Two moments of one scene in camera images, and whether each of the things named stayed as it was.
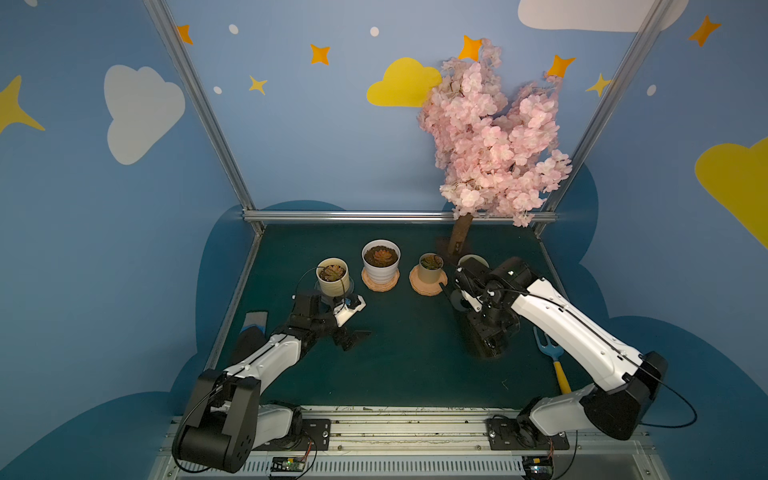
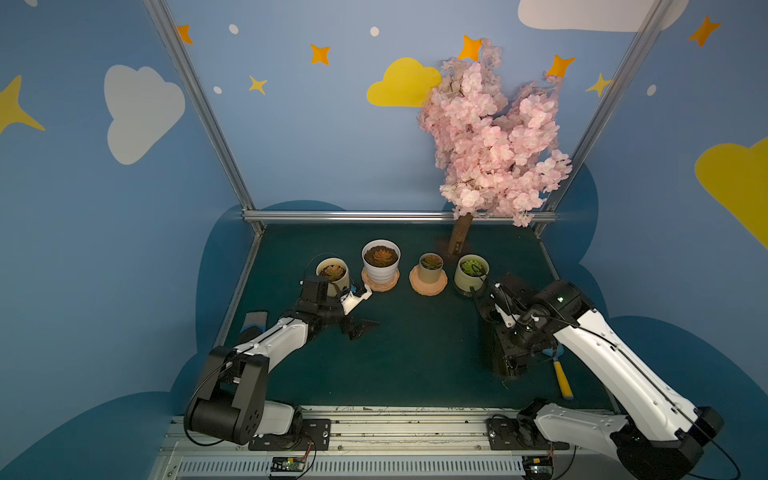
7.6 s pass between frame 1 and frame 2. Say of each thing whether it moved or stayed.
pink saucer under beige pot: stayed
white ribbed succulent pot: stayed
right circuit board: stayed
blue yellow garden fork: stayed
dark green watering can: moved
